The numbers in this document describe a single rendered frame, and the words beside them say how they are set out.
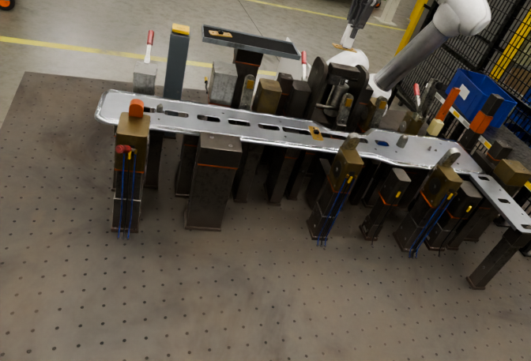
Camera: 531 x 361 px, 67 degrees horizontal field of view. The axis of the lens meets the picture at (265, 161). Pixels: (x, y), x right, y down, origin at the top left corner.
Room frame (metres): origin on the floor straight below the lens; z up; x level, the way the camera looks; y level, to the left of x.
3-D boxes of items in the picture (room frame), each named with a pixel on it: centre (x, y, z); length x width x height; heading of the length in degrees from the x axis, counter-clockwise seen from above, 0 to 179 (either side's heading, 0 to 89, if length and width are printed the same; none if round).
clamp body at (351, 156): (1.07, -0.25, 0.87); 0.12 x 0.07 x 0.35; 19
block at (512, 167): (1.35, -0.88, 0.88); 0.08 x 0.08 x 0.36; 19
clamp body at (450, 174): (1.16, -0.60, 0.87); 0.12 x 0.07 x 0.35; 19
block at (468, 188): (1.21, -0.71, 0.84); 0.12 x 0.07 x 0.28; 19
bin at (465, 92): (1.89, -0.86, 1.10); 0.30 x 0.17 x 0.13; 10
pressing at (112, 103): (1.22, -0.12, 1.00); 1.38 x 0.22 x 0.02; 109
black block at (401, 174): (1.14, -0.45, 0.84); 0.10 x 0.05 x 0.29; 19
